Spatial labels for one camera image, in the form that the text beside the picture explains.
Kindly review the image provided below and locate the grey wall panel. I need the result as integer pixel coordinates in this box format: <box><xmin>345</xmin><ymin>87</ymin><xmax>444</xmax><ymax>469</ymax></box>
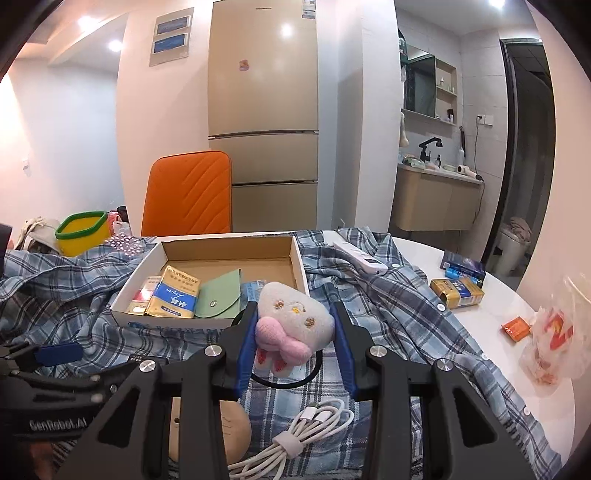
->
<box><xmin>149</xmin><ymin>7</ymin><xmax>194</xmax><ymax>67</ymax></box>

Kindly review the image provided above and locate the black faucet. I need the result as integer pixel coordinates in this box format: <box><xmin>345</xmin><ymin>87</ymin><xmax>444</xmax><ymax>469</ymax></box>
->
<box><xmin>417</xmin><ymin>136</ymin><xmax>445</xmax><ymax>163</ymax></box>

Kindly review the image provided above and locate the white cloth bag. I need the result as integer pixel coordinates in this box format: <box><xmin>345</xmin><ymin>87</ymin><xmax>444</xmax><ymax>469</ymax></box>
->
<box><xmin>14</xmin><ymin>217</ymin><xmax>61</xmax><ymax>254</ymax></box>

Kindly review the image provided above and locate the tan round plush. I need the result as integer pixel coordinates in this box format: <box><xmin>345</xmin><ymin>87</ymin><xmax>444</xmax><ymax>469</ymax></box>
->
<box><xmin>168</xmin><ymin>397</ymin><xmax>252</xmax><ymax>464</ymax></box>

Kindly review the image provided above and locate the person's left hand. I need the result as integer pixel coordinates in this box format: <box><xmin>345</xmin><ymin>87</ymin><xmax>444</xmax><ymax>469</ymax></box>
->
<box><xmin>28</xmin><ymin>440</ymin><xmax>77</xmax><ymax>480</ymax></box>

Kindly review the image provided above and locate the white hair dryer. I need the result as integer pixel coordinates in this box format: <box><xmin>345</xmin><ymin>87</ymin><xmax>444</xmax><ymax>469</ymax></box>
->
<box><xmin>457</xmin><ymin>165</ymin><xmax>483</xmax><ymax>181</ymax></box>

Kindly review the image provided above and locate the clear plastic bag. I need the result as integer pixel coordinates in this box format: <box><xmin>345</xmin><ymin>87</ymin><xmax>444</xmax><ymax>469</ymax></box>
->
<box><xmin>520</xmin><ymin>274</ymin><xmax>590</xmax><ymax>385</ymax></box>

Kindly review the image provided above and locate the mirror wall cabinet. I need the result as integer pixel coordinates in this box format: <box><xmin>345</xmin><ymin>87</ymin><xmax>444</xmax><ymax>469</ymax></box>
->
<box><xmin>400</xmin><ymin>39</ymin><xmax>459</xmax><ymax>125</ymax></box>

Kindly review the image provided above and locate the red plastic bag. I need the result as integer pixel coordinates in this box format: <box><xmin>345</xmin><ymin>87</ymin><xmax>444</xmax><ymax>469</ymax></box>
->
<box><xmin>107</xmin><ymin>210</ymin><xmax>120</xmax><ymax>226</ymax></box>

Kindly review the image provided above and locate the white coiled cable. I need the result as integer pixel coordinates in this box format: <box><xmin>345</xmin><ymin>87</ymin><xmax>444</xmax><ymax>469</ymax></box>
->
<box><xmin>226</xmin><ymin>397</ymin><xmax>356</xmax><ymax>480</ymax></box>

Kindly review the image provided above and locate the blue white packet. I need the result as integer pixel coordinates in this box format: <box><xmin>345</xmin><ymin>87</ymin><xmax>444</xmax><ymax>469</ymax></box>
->
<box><xmin>145</xmin><ymin>265</ymin><xmax>200</xmax><ymax>319</ymax></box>

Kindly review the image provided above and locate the open cardboard box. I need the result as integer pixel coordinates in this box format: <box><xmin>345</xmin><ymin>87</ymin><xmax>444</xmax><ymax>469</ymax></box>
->
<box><xmin>110</xmin><ymin>231</ymin><xmax>310</xmax><ymax>329</ymax></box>

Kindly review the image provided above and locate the red and cream packet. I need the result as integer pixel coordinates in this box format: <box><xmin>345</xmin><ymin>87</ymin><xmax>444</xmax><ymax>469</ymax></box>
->
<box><xmin>126</xmin><ymin>276</ymin><xmax>160</xmax><ymax>316</ymax></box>

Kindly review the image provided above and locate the green pouch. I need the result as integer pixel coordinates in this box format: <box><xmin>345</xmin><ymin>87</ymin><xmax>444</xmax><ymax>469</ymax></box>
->
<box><xmin>194</xmin><ymin>269</ymin><xmax>242</xmax><ymax>321</ymax></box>

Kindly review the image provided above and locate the silver blister pack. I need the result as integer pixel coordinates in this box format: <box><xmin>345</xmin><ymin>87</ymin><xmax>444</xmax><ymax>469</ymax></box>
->
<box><xmin>104</xmin><ymin>234</ymin><xmax>145</xmax><ymax>256</ymax></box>

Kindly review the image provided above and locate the orange chair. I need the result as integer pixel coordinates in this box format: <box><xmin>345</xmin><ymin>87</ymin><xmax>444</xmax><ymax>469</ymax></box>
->
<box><xmin>141</xmin><ymin>151</ymin><xmax>232</xmax><ymax>236</ymax></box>

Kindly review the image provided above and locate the pink white plush toy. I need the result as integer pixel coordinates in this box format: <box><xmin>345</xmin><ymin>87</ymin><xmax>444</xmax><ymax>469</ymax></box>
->
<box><xmin>254</xmin><ymin>282</ymin><xmax>335</xmax><ymax>378</ymax></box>

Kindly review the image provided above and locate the beige refrigerator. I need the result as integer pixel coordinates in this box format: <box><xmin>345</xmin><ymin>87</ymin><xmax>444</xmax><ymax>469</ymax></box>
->
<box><xmin>207</xmin><ymin>1</ymin><xmax>318</xmax><ymax>232</ymax></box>

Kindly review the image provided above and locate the white remote control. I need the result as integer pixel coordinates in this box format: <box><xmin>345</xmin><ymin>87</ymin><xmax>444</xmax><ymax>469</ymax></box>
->
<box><xmin>332</xmin><ymin>242</ymin><xmax>389</xmax><ymax>275</ymax></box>

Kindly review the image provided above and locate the yellow bin green rim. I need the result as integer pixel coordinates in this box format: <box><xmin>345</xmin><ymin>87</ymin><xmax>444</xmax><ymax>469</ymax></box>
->
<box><xmin>55</xmin><ymin>211</ymin><xmax>111</xmax><ymax>257</ymax></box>

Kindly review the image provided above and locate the blue plaid shirt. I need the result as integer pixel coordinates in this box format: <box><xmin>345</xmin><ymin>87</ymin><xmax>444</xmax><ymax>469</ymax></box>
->
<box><xmin>1</xmin><ymin>228</ymin><xmax>562</xmax><ymax>479</ymax></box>

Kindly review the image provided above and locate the beige vanity cabinet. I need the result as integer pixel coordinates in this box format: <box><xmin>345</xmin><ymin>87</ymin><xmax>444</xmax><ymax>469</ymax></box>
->
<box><xmin>391</xmin><ymin>164</ymin><xmax>484</xmax><ymax>232</ymax></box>

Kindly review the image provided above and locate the light blue small box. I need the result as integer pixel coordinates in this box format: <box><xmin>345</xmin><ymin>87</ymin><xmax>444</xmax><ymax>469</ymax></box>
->
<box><xmin>445</xmin><ymin>268</ymin><xmax>464</xmax><ymax>279</ymax></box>

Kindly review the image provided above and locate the small orange packet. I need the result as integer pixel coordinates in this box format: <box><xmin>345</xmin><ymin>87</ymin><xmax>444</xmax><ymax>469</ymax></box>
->
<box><xmin>501</xmin><ymin>316</ymin><xmax>531</xmax><ymax>343</ymax></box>

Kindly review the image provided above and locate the gold blue box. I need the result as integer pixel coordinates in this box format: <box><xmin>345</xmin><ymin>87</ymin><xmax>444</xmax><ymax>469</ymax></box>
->
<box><xmin>430</xmin><ymin>277</ymin><xmax>485</xmax><ymax>310</ymax></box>

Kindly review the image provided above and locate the dark blue box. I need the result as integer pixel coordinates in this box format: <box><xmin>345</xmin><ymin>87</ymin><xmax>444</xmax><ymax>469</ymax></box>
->
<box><xmin>440</xmin><ymin>250</ymin><xmax>486</xmax><ymax>281</ymax></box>

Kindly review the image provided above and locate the blue tissue pack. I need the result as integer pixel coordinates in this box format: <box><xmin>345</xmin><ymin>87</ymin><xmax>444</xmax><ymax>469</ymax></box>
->
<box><xmin>240</xmin><ymin>280</ymin><xmax>266</xmax><ymax>310</ymax></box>

